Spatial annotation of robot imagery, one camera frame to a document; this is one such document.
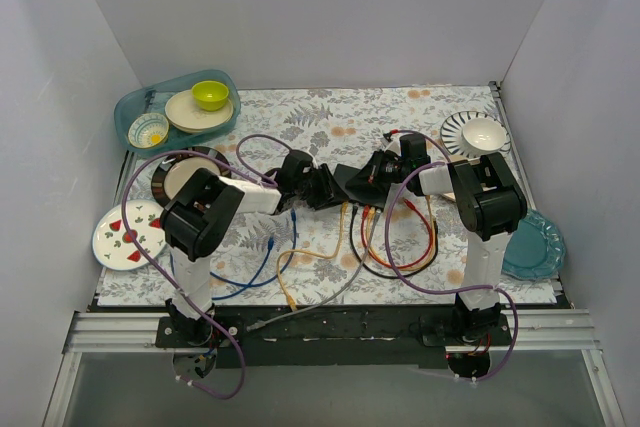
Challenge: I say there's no lime green bowl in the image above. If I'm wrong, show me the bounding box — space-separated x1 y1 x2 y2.
191 80 230 111

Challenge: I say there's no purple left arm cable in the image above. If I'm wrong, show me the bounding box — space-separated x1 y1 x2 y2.
121 134 248 400

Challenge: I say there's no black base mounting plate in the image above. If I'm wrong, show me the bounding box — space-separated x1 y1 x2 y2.
154 304 501 368

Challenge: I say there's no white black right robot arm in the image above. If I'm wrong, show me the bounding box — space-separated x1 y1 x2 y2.
345 130 527 345

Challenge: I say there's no red ethernet cable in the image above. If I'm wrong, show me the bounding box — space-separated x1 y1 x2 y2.
359 199 434 269

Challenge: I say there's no grey ethernet cable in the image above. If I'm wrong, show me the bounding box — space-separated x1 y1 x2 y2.
246 209 384 332

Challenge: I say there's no black network switch box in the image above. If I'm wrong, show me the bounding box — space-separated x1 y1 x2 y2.
333 164 388 209

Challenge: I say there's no black ethernet cable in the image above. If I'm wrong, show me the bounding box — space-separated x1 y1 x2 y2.
349 202 439 278

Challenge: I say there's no cream plate in tray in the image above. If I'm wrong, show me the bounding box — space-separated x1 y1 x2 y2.
165 91 234 132

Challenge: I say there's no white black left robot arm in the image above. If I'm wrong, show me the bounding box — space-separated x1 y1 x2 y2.
160 150 348 347

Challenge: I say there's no floral patterned table mat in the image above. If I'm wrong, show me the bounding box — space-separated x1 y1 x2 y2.
97 85 561 306

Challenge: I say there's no white blue patterned bowl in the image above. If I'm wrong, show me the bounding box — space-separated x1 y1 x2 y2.
127 112 170 149

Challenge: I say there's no aluminium frame rail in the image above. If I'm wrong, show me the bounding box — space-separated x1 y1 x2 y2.
42 311 166 427

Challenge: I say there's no teal plastic tray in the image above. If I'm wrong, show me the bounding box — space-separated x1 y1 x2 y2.
114 69 241 158

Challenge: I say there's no blue striped white plate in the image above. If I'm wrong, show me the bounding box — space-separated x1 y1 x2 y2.
440 111 511 158

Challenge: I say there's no teal scalloped plate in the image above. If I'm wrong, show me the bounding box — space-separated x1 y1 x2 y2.
502 209 566 281

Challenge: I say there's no white bowl on striped plate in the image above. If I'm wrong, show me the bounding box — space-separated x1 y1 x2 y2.
462 118 507 153

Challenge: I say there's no black rimmed cream plate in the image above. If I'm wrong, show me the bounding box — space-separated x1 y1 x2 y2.
151 146 231 207

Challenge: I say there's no watermelon print white plate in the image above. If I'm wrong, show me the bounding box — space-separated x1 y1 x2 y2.
92 200 166 271

